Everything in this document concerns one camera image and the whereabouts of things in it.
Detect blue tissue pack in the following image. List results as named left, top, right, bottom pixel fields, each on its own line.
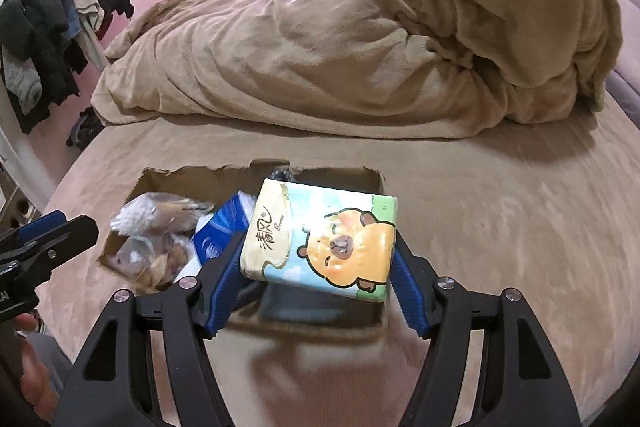
left=192, top=191, right=256, bottom=265

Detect cotton swab plastic bag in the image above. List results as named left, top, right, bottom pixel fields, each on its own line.
left=110, top=192, right=215, bottom=236

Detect person's left hand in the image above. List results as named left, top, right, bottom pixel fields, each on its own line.
left=13, top=313, right=60, bottom=424

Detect dark grey socks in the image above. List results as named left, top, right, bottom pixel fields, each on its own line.
left=269, top=167, right=296, bottom=183

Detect beige crumpled duvet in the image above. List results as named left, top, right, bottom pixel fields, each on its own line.
left=92, top=0, right=623, bottom=140

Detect open brown cardboard box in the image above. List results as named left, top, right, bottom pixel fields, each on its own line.
left=98, top=160, right=387, bottom=338

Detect cartoon bear tissue pack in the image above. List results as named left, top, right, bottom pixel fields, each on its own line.
left=240, top=179, right=398, bottom=303

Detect black backpack on floor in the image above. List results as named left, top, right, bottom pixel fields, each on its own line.
left=66, top=106, right=104, bottom=150

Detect grey knit gloves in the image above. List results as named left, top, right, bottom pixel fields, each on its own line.
left=258, top=283, right=384, bottom=327

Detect grey pillow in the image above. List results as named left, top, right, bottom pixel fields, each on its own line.
left=605, top=70, right=640, bottom=129

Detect clothes pile on rack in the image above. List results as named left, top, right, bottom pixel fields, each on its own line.
left=1, top=0, right=134, bottom=134

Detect pink floral pillow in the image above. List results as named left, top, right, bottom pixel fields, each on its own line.
left=615, top=0, right=640, bottom=91

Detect clear bag with brown items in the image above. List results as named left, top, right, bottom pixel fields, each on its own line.
left=106, top=232, right=195, bottom=291

